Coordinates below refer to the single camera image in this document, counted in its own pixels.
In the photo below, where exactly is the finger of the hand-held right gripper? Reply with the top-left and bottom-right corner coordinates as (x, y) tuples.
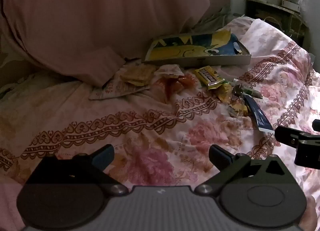
(274, 125), (303, 149)

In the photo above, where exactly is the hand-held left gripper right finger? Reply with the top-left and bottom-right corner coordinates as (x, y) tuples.
(194, 144), (292, 195)

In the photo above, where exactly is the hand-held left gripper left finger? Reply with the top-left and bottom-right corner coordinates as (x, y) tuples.
(32, 144), (129, 195)

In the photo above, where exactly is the dark blue snack packet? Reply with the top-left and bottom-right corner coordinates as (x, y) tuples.
(244, 94), (274, 132)

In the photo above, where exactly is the gold candy wrapper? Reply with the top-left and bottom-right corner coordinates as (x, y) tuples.
(216, 83), (234, 102)

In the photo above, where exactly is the yellow snack bar packet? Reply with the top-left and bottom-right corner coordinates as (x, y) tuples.
(194, 66), (225, 90)

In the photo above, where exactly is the orange snack packet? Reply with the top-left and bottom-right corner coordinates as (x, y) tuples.
(154, 74), (197, 96)

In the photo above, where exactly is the beige cracker packet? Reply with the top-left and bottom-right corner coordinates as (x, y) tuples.
(120, 66), (157, 87)

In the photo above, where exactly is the floral patterned tray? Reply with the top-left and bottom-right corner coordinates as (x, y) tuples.
(144, 29), (252, 67)

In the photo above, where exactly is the yellow small snack packet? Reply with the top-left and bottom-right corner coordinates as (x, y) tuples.
(226, 101), (249, 117)

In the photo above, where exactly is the white packet with red print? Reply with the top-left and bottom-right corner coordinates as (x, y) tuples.
(89, 67), (150, 100)

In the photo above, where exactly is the white crumpled wrapper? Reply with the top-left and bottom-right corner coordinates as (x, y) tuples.
(154, 64), (184, 79)

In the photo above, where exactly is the wooden desk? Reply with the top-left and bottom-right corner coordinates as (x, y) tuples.
(245, 0), (310, 46)

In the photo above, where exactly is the white box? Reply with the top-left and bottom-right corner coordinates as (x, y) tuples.
(282, 0), (300, 11)

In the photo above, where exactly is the green bed sheet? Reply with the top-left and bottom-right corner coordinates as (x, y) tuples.
(192, 6), (237, 33)

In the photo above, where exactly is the pink curtain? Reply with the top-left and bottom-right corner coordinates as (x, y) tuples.
(0, 0), (210, 89)

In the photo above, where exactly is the white cable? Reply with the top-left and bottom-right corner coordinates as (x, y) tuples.
(262, 17), (300, 38)

